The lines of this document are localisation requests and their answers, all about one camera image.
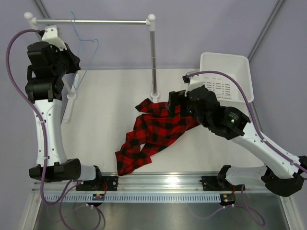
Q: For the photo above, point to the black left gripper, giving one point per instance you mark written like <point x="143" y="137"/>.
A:
<point x="74" y="60"/>

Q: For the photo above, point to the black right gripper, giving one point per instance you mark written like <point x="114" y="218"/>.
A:
<point x="177" y="98"/>

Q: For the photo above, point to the light blue wire hanger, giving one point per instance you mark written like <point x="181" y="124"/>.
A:
<point x="87" y="48"/>

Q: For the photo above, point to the red black plaid shirt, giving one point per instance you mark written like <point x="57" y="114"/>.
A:
<point x="153" y="132"/>

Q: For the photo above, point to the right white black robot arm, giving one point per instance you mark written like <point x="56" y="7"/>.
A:
<point x="281" y="172"/>

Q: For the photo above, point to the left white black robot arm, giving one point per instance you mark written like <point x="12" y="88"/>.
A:
<point x="44" y="91"/>

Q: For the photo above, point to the white metal clothes rack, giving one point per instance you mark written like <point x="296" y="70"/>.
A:
<point x="72" y="93"/>

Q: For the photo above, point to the white plastic basket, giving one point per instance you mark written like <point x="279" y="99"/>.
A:
<point x="236" y="67"/>

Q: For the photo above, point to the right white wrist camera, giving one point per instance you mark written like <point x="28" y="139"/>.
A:
<point x="193" y="81"/>

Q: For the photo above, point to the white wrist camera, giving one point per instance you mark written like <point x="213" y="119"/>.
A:
<point x="51" y="35"/>
<point x="193" y="81"/>

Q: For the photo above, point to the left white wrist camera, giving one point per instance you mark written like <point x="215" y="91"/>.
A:
<point x="51" y="35"/>

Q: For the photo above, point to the aluminium mounting rail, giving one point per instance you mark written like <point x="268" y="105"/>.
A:
<point x="159" y="182"/>

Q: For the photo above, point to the white slotted cable duct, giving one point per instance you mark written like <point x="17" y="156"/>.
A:
<point x="141" y="198"/>

